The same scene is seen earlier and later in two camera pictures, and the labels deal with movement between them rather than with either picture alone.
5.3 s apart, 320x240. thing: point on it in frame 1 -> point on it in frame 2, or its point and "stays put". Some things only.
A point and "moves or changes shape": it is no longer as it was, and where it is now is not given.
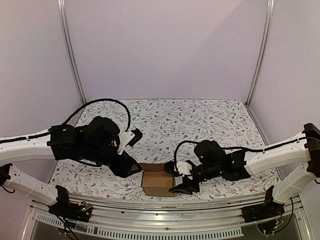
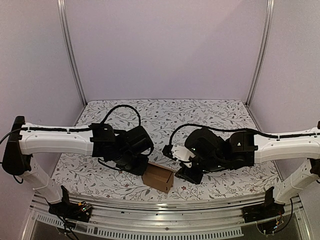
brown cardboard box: (156, 181) moves or changes shape
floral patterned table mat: (164, 124) stays put
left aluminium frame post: (63, 23) stays put
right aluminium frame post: (271, 7) stays put
